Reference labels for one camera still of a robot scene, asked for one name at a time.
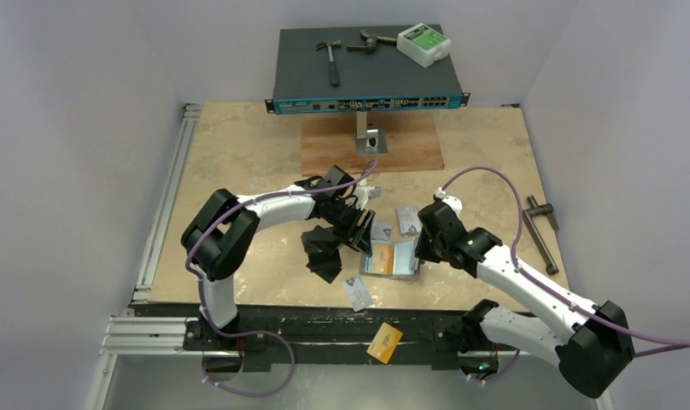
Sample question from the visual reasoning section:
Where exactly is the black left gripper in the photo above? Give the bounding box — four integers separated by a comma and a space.
325, 198, 374, 256

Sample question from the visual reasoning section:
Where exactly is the black credit card stack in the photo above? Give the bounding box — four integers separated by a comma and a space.
301, 225, 342, 284

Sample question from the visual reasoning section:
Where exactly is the grey card holder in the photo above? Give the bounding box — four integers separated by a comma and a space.
360, 241, 420, 280

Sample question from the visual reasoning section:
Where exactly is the single silver credit card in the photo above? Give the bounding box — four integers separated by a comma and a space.
342, 276, 373, 312

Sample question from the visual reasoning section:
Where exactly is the single orange credit card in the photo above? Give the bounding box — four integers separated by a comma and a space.
366, 322, 403, 365

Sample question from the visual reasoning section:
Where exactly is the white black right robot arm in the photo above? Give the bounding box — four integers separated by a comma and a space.
416, 200, 635, 399

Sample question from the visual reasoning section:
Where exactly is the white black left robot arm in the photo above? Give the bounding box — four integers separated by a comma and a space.
181, 160, 378, 349

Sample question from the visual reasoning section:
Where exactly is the silver white credit card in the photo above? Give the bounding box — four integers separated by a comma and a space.
396, 205, 422, 237

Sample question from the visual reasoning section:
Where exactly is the grey metal stand base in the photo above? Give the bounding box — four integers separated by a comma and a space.
355, 111, 388, 155

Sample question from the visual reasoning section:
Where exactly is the brown wooden board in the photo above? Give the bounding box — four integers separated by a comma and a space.
301, 113, 445, 176

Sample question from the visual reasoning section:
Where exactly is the small hammer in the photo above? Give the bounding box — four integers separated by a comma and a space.
315, 40, 342, 87

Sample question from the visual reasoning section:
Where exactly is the dark metal clamp tool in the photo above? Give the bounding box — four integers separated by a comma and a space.
346, 30, 397, 55

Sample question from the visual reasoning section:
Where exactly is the white green plastic box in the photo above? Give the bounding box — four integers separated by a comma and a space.
396, 23, 452, 68

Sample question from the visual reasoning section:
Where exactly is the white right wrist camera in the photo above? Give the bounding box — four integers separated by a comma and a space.
433, 187, 463, 217

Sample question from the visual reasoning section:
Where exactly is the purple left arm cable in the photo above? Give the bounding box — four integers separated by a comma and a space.
185, 158, 379, 337

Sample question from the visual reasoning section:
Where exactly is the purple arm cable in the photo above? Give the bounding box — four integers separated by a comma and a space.
185, 158, 379, 337
438, 166, 690, 358

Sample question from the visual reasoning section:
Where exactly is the metal crank handle tool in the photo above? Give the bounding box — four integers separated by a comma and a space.
522, 196, 560, 276

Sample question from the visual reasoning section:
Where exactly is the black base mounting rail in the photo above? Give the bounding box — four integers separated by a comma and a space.
135, 302, 514, 377

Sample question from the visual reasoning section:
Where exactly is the blue network switch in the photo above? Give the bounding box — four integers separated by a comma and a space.
265, 26, 471, 114

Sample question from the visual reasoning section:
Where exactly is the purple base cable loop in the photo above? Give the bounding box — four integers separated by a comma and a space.
200, 331, 297, 397

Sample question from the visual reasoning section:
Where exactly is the aluminium frame rail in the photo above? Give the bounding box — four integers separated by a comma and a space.
84, 102, 203, 409

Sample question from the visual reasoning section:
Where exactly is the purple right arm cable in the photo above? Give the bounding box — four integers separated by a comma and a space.
438, 166, 690, 358

